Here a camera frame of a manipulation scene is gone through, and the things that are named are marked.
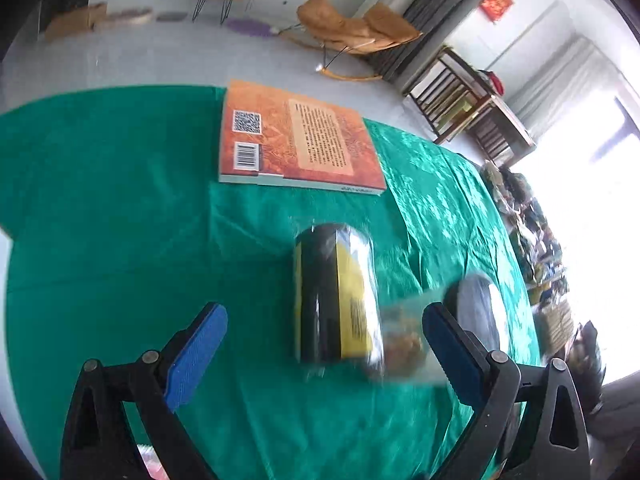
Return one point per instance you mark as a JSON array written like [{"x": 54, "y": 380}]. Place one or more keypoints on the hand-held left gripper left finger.
[{"x": 195, "y": 355}]

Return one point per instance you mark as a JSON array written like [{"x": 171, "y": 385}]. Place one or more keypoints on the purple round cushion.
[{"x": 250, "y": 27}]

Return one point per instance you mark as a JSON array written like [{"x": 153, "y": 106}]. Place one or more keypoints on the green satin tablecloth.
[{"x": 125, "y": 210}]

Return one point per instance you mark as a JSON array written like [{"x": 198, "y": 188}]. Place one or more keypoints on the white curtain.
[{"x": 560, "y": 75}]

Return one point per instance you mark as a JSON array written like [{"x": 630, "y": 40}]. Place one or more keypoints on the clear jar with black lid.
[{"x": 480, "y": 305}]

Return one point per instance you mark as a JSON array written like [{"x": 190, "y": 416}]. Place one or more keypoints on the grey curtain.
[{"x": 425, "y": 15}]

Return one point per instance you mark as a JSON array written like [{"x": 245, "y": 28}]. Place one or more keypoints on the cluttered pile of goods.
[{"x": 540, "y": 240}]

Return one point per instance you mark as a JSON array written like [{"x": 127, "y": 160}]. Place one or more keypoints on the red wall hanging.
[{"x": 497, "y": 4}]

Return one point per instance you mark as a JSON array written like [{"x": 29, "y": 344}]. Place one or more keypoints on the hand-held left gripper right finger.
[{"x": 452, "y": 355}]

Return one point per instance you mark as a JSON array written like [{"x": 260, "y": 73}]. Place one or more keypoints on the black yellow package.
[{"x": 330, "y": 295}]

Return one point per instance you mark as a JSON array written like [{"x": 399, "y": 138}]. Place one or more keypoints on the orange book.
[{"x": 300, "y": 140}]

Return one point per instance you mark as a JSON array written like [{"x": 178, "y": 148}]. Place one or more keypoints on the orange lounge chair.
[{"x": 350, "y": 25}]

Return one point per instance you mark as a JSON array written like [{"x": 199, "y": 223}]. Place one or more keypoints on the brown cardboard box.
[{"x": 70, "y": 20}]

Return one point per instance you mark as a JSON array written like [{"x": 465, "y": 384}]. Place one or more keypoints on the dark wooden chair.
[{"x": 465, "y": 100}]

